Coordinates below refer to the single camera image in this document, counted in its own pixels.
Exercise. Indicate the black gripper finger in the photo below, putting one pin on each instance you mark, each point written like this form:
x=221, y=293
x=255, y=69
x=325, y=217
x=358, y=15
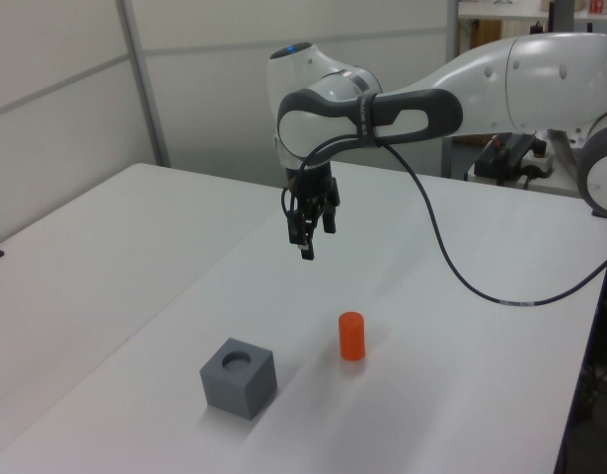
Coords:
x=305, y=232
x=330, y=219

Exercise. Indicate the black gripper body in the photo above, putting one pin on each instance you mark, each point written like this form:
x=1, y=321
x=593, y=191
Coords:
x=315, y=185

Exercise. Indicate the orange cylinder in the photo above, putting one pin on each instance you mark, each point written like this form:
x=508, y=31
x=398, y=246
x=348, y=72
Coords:
x=352, y=338

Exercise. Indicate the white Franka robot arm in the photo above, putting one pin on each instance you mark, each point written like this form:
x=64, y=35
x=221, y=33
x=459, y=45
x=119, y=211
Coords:
x=545, y=79

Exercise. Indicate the grey block with round hole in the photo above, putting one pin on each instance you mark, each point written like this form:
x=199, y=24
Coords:
x=234, y=390

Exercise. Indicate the white power strip with plugs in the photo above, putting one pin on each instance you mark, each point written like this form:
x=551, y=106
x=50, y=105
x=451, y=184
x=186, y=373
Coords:
x=510, y=160

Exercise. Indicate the brown cardboard box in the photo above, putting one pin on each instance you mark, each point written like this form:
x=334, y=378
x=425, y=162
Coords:
x=485, y=35

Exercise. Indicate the white background desk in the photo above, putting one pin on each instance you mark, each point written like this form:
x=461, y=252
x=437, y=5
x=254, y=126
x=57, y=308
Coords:
x=525, y=14

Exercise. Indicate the grey partition post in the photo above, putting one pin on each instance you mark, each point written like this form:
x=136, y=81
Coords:
x=453, y=29

